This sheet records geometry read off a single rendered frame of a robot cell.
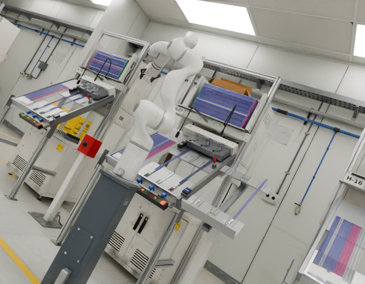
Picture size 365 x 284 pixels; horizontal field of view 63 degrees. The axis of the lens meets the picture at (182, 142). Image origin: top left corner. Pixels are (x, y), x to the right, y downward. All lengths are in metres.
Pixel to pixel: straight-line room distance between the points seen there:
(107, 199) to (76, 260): 0.32
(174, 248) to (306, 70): 2.90
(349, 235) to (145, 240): 1.32
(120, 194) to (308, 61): 3.31
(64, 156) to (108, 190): 1.57
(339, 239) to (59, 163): 2.37
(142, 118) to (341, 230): 1.27
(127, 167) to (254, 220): 2.43
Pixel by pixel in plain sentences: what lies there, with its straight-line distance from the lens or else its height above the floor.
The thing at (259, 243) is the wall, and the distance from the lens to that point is 3.70.
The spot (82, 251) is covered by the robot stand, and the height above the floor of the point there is 0.32.
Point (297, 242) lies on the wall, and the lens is 3.64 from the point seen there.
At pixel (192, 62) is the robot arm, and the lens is 1.69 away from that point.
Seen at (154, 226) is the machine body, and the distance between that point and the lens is 2.30.
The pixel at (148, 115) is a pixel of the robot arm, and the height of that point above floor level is 1.05.
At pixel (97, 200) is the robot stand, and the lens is 1.56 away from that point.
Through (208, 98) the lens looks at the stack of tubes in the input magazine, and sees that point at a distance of 2.55.
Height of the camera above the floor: 0.88
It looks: 5 degrees up
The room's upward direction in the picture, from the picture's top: 28 degrees clockwise
